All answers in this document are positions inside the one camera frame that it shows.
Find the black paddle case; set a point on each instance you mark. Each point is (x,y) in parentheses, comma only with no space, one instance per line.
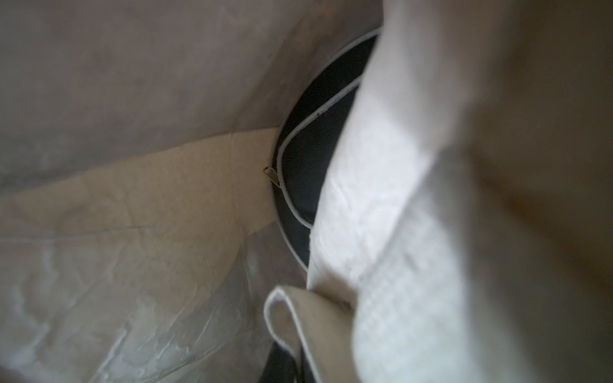
(307,139)

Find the white canvas tote bag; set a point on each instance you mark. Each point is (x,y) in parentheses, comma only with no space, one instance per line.
(464,226)

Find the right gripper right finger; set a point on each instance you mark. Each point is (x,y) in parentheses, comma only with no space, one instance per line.
(307,375)

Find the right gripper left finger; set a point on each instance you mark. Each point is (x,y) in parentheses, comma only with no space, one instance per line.
(280,367)

